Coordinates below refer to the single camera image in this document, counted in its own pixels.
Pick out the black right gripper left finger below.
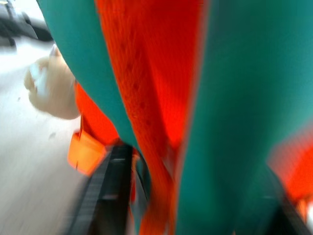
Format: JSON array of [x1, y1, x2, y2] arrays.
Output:
[[69, 144, 135, 235]]

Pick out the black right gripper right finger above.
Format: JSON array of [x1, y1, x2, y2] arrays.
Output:
[[278, 188, 313, 235]]

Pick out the orange and teal knitted cloth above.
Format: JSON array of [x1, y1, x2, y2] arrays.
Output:
[[39, 0, 313, 235]]

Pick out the cream plush pendant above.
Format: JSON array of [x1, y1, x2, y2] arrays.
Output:
[[23, 45, 80, 120]]

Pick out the dark grey blurred object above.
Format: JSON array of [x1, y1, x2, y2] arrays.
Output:
[[0, 0, 54, 47]]

